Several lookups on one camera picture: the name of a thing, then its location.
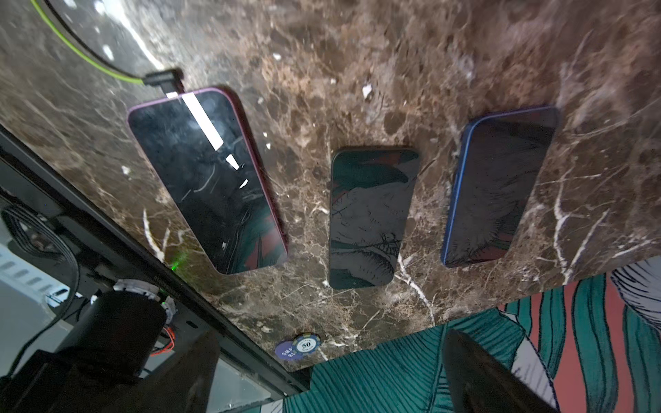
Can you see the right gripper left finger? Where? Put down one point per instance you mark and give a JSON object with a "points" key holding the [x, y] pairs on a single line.
{"points": [[181, 384]]}

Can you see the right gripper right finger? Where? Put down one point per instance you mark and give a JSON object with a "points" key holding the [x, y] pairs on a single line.
{"points": [[480, 383]]}

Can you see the green wired earphones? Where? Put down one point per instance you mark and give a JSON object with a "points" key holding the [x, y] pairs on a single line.
{"points": [[168, 80]]}

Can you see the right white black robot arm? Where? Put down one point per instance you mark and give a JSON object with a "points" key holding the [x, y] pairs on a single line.
{"points": [[99, 368]]}

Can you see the black smartphone blue edge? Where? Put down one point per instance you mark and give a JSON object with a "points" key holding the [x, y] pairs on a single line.
{"points": [[501, 157]]}

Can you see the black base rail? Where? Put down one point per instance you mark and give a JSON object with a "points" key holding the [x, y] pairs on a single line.
{"points": [[105, 253]]}

